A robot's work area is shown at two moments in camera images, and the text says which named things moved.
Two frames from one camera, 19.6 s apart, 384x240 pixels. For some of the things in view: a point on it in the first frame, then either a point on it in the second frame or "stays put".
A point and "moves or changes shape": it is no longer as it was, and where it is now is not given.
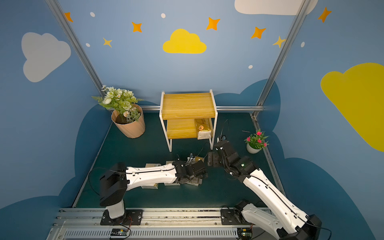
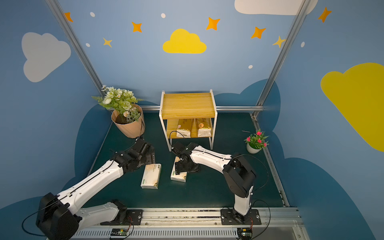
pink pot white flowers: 127,114 stays put
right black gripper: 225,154 → 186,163
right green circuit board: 245,233 stays put
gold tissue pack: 203,128 stays put
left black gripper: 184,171 → 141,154
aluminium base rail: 90,224 stays put
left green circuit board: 119,232 stays put
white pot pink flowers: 256,142 stays put
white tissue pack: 173,183 moves or changes shape
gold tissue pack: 196,181 → 183,129
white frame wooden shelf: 178,113 stays put
